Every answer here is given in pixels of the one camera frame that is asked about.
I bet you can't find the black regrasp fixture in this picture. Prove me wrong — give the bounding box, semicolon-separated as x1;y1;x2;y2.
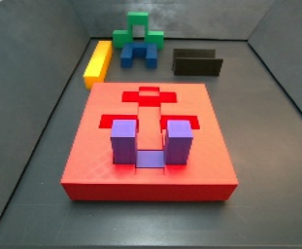
173;49;224;77

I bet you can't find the purple U-shaped block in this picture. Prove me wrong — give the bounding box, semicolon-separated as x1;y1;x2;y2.
111;120;193;168

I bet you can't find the blue U-shaped block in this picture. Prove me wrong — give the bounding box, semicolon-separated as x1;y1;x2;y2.
122;43;159;69

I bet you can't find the red base board with slots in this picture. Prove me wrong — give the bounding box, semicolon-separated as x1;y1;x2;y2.
62;83;239;201

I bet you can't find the green stepped block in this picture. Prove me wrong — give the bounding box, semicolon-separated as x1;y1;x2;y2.
114;12;165;49

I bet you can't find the yellow rectangular bar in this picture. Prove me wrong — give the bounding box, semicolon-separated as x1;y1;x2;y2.
83;41;114;89

